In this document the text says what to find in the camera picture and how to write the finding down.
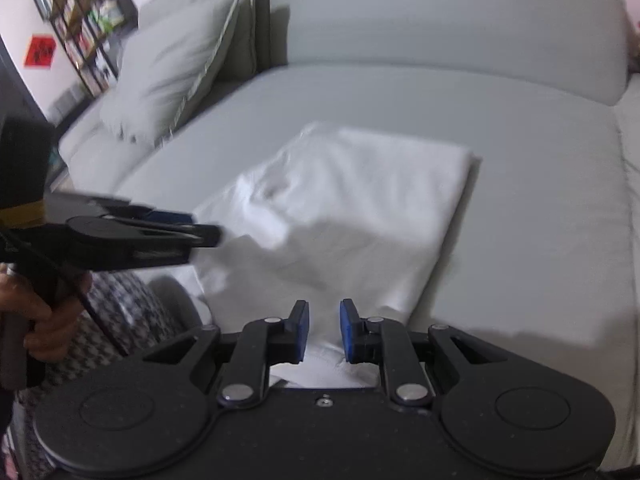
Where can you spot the grey throw pillow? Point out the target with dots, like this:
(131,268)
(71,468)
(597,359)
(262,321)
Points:
(241,60)
(167,69)

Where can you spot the bookshelf with items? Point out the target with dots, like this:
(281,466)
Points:
(91,32)

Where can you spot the patterned blue white rug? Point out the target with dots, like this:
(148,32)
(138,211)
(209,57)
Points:
(133,315)

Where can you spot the person left hand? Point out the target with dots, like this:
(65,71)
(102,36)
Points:
(55,328)

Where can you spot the white t-shirt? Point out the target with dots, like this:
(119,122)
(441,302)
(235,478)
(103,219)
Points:
(339,213)

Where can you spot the red paper wall decoration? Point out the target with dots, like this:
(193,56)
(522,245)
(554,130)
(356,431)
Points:
(40,52)

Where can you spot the grey sofa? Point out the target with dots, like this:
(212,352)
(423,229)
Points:
(541,255)

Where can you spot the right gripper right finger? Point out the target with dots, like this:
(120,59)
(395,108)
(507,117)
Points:
(354,333)

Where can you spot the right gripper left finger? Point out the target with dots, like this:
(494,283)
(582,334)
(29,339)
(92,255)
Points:
(296,332)

